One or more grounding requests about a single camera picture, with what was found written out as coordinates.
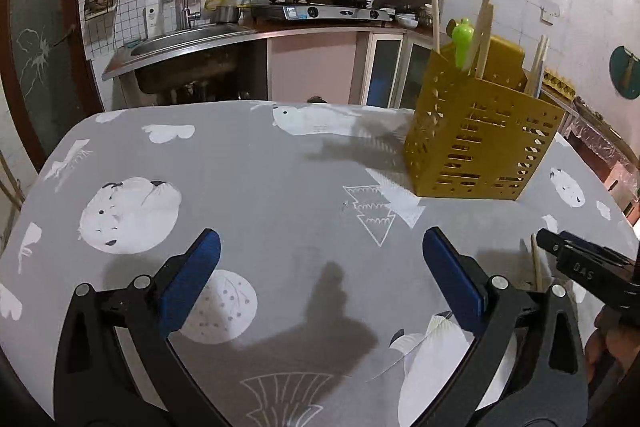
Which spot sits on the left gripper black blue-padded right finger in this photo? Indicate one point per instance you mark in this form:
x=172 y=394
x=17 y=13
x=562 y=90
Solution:
x=525 y=365

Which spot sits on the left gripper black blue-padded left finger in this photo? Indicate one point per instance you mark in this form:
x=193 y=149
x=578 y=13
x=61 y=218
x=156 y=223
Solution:
x=93 y=384

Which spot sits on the wooden chopstick group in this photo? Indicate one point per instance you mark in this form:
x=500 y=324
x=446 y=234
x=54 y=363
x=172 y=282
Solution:
x=534 y=75
x=539 y=281
x=542 y=67

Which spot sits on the green frog-handle fork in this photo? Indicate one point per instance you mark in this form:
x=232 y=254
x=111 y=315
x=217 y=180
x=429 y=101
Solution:
x=461 y=33

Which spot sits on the wooden chopstick pair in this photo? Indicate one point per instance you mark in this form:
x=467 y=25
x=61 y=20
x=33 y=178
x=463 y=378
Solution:
x=481 y=33
x=485 y=41

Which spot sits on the wooden chopstick diagonal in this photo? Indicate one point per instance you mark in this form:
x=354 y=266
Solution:
x=436 y=25

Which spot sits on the steel kitchen sink counter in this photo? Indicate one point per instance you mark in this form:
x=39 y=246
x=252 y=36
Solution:
x=184 y=42

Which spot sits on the person's right hand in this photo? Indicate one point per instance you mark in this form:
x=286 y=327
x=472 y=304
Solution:
x=618 y=340

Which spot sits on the yellow perforated utensil holder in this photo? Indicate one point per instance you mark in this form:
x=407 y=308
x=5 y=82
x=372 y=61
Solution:
x=472 y=138

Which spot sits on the yellow egg tray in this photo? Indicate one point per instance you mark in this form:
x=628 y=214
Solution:
x=559 y=85

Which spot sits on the grey patterned tablecloth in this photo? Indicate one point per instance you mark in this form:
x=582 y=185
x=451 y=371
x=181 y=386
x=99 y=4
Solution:
x=323 y=312

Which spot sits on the dark wooden glass door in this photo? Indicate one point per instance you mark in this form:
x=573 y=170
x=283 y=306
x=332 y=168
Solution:
x=46 y=77

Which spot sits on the white soap bottle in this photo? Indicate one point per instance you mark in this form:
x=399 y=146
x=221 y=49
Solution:
x=153 y=18

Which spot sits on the steel gas stove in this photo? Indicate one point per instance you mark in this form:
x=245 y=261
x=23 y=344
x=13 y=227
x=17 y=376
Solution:
x=314 y=11

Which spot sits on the wooden sticks leaning on wall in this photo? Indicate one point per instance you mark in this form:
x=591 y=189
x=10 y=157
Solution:
x=12 y=190

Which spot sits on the green round wall decoration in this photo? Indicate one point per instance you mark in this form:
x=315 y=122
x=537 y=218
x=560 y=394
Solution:
x=624 y=69

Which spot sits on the white wall socket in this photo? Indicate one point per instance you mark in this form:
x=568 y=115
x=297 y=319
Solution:
x=550 y=12

